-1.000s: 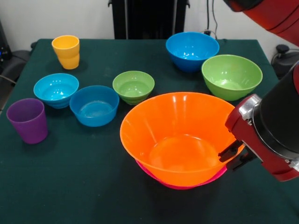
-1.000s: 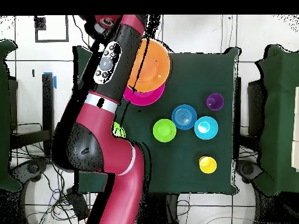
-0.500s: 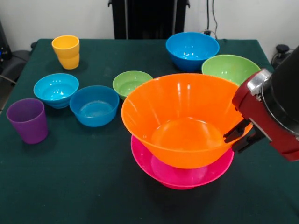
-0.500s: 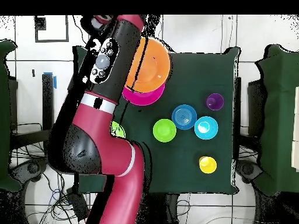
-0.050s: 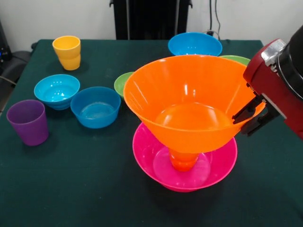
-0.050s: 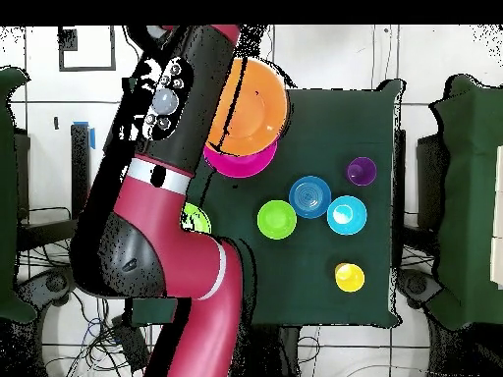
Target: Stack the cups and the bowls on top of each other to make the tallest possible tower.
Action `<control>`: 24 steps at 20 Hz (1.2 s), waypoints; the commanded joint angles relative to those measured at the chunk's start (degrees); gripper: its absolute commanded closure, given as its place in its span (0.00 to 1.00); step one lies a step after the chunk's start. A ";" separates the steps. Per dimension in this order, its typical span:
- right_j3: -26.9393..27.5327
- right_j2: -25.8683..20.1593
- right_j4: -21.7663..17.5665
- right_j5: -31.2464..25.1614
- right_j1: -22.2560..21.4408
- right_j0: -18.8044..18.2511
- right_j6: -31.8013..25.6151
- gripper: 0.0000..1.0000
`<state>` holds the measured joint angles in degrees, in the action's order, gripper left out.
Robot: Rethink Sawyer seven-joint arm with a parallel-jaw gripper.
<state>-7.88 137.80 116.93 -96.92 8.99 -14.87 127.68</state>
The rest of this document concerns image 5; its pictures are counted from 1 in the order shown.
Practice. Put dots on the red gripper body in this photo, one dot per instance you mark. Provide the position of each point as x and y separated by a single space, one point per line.
272 89

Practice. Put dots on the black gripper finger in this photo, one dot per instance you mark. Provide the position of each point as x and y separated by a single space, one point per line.
248 111
260 121

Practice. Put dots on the large green bowl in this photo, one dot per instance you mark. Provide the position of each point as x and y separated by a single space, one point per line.
236 59

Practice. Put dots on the orange cup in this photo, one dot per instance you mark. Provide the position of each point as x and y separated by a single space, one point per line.
183 162

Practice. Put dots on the large orange bowl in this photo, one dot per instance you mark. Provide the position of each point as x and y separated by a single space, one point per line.
165 94

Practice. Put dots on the medium blue bowl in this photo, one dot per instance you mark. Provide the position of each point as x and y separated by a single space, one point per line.
194 45

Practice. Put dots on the large pink bowl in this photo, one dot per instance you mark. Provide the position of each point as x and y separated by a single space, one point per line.
146 146

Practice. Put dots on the black computer tower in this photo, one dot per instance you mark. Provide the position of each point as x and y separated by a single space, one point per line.
4 47

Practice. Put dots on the black power plug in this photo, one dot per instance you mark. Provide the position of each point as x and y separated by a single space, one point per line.
209 35

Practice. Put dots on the small green bowl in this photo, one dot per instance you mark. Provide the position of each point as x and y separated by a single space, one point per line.
120 85

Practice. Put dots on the dark blue bowl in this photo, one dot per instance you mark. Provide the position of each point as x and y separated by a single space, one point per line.
94 108

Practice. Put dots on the dark green tablecloth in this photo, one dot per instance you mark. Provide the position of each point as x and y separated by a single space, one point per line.
71 177

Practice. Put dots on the yellow cup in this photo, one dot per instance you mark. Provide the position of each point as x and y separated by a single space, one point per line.
67 54

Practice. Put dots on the small light blue bowl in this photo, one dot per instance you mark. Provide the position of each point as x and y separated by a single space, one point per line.
56 89

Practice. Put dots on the purple cup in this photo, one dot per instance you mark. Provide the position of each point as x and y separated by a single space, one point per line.
28 125

